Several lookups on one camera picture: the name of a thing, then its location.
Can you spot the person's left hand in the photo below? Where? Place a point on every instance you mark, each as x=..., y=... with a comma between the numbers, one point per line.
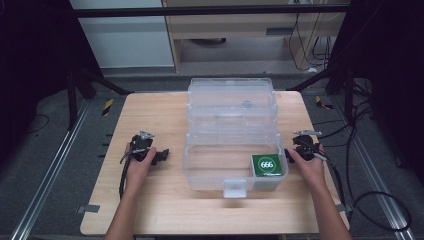
x=136, y=175

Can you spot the black metal stand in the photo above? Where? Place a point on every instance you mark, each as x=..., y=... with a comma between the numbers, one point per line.
x=348, y=90
x=71, y=100

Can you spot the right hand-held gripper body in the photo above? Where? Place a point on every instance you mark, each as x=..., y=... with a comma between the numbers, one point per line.
x=305, y=146

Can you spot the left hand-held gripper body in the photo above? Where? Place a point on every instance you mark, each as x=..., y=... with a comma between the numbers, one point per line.
x=140, y=145

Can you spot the clear plastic tiered storage box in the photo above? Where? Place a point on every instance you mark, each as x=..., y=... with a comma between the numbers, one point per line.
x=233, y=133

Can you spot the green square box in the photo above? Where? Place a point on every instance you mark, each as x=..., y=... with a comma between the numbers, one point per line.
x=266, y=165

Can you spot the metal floor rail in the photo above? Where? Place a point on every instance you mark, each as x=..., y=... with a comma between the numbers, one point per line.
x=50, y=170
x=376, y=173

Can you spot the person's right hand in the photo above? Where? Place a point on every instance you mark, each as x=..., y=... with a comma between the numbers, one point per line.
x=313, y=173

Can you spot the black curtain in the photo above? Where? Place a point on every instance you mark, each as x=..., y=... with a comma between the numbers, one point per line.
x=33, y=66
x=393, y=83

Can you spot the grey tape strip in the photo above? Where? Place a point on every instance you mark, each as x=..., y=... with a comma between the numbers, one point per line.
x=88, y=208
x=343, y=208

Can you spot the yellow black striped tape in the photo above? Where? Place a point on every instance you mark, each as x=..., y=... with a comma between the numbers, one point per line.
x=322, y=103

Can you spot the white cabinet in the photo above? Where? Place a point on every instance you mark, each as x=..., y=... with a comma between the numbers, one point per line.
x=126, y=43

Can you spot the light wooden desk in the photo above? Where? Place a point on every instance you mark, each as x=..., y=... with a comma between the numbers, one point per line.
x=233, y=28

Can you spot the black horizontal bar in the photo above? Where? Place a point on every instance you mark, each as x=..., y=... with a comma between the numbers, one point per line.
x=200, y=11

